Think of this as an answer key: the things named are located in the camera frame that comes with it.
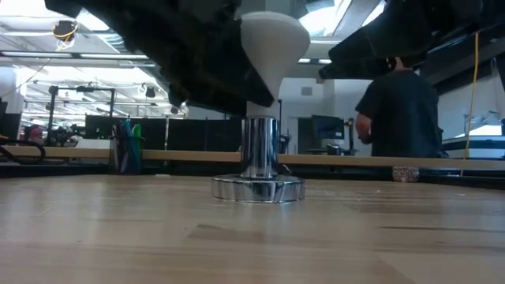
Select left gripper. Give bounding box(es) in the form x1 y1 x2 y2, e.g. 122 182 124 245
78 0 276 117

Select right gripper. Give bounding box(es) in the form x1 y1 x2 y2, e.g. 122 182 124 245
318 0 443 80

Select black partition panels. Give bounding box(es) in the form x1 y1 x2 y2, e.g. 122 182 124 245
84 114 242 154

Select person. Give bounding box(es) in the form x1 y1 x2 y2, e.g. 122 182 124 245
26 124 45 144
353 57 444 159

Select dark computer monitor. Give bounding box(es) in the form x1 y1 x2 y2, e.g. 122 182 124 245
310 114 346 140

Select beige wooden desk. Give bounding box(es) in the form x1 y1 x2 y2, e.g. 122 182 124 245
0 145 505 171

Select black pen cup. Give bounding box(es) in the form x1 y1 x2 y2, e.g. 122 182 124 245
108 136 144 175

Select small patterned cup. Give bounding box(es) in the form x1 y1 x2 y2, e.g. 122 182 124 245
391 166 421 184

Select long ceiling light strip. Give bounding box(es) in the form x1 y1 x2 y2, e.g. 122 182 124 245
0 50 333 65

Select white table with black band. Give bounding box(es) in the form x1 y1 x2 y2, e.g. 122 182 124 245
440 124 505 160

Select black ceiling device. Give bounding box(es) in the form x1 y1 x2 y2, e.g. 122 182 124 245
51 19 80 43

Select black aluminium table frame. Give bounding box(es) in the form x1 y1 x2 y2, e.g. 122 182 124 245
0 157 505 191

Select yellow cable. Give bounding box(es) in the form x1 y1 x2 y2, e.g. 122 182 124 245
460 31 481 178

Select black camera rig frame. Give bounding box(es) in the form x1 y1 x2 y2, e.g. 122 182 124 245
45 84 118 148

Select thick black cable loop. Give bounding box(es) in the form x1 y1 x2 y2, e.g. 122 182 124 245
0 138 47 166

